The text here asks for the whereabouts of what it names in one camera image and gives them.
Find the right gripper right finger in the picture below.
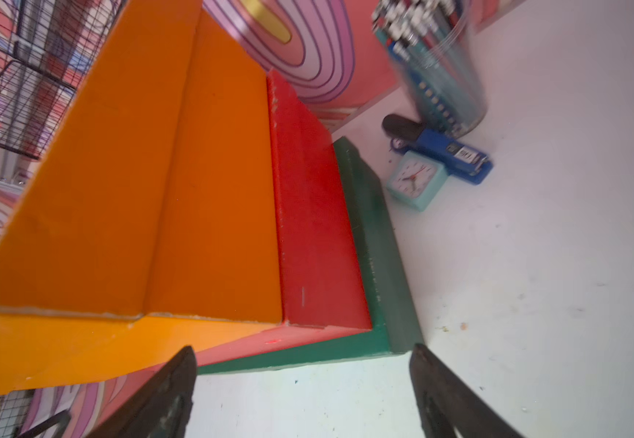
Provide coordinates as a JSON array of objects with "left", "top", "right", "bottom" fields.
[{"left": 409, "top": 344, "right": 520, "bottom": 437}]

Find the blue black stapler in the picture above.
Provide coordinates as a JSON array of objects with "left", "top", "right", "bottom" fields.
[{"left": 382, "top": 114, "right": 494, "bottom": 185}]

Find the small teal alarm clock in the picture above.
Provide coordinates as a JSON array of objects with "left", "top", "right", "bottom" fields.
[{"left": 385, "top": 151, "right": 449, "bottom": 212}]

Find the orange shoebox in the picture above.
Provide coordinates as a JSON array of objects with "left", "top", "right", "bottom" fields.
[{"left": 0, "top": 1, "right": 282, "bottom": 394}]

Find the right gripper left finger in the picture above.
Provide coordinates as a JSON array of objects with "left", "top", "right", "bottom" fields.
[{"left": 89, "top": 346, "right": 197, "bottom": 437}]

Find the black wire basket back wall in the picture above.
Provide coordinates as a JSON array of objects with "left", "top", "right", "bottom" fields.
[{"left": 0, "top": 1, "right": 125, "bottom": 161}]

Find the green shoebox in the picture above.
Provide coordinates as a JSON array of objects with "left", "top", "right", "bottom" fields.
[{"left": 197, "top": 137, "right": 424, "bottom": 375}]

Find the clear cup of pencils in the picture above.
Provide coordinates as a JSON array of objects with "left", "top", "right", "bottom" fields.
[{"left": 372, "top": 1, "right": 488, "bottom": 138}]

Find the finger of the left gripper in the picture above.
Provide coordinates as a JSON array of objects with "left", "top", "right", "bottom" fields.
[{"left": 17, "top": 411, "right": 70, "bottom": 438}]

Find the red shoebox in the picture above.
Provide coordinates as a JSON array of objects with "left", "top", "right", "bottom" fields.
[{"left": 97, "top": 68, "right": 373, "bottom": 428}]

